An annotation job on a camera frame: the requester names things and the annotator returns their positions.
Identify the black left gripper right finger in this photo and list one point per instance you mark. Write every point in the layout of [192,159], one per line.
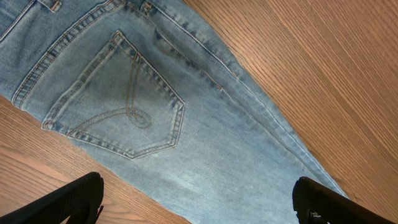
[315,203]

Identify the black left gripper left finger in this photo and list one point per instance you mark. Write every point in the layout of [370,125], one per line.
[79,201]

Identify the light blue denim jeans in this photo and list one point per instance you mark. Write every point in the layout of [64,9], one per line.
[151,92]

